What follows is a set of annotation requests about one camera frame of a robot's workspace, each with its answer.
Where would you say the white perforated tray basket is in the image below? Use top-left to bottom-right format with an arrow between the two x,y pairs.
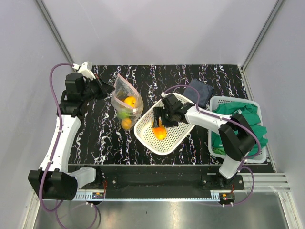
134,93 -> 197,156

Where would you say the yellow fake orange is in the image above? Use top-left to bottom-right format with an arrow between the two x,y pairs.
124,96 -> 137,108

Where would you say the orange fake mango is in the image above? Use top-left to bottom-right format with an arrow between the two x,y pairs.
152,120 -> 167,141

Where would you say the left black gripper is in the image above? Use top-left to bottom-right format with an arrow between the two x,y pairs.
81,73 -> 115,103

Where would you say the clear zip top bag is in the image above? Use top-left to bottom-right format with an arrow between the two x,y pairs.
111,74 -> 144,131

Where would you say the white laundry basket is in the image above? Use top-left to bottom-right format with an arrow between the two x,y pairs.
208,96 -> 267,164

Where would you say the green cloth garment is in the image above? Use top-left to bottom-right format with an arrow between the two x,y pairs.
211,102 -> 268,155

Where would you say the green fake lime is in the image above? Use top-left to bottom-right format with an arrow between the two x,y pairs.
117,111 -> 130,120

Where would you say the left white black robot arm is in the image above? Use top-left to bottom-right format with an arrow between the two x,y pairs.
28,73 -> 114,200

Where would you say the folded navy blue cloth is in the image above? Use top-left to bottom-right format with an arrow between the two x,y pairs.
183,79 -> 214,108

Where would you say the small orange fake tangerine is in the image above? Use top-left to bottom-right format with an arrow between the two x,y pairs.
121,118 -> 132,130

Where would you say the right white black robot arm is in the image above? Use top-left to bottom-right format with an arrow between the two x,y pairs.
152,93 -> 260,189

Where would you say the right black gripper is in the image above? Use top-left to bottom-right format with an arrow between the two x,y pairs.
152,106 -> 178,128

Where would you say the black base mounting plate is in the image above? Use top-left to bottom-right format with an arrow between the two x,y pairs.
82,173 -> 245,190

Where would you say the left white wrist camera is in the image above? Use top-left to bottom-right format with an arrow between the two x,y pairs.
72,62 -> 96,80

